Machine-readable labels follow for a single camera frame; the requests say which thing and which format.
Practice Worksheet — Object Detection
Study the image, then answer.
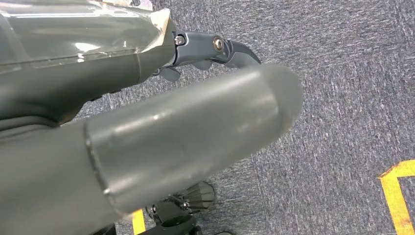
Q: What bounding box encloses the yellow floor tape square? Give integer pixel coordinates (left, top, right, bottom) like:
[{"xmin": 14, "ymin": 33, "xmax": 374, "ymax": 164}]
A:
[
  {"xmin": 378, "ymin": 159, "xmax": 415, "ymax": 235},
  {"xmin": 131, "ymin": 209, "xmax": 146, "ymax": 235}
]

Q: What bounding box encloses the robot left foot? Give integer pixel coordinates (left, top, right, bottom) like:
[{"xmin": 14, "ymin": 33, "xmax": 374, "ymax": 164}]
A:
[{"xmin": 146, "ymin": 181, "xmax": 216, "ymax": 235}]

